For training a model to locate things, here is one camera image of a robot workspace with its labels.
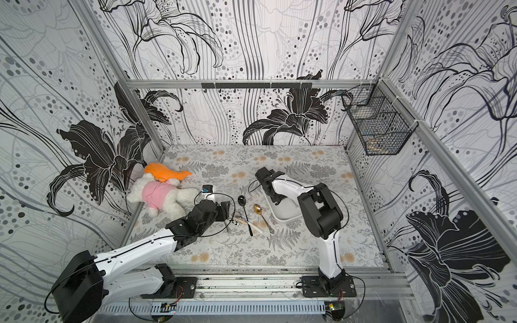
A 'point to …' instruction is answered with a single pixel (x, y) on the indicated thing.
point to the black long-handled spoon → (242, 201)
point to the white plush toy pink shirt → (160, 189)
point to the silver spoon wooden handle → (249, 223)
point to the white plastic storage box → (288, 208)
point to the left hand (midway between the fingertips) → (226, 207)
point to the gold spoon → (258, 210)
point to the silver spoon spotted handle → (235, 223)
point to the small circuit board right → (336, 309)
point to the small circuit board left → (167, 307)
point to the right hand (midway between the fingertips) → (288, 190)
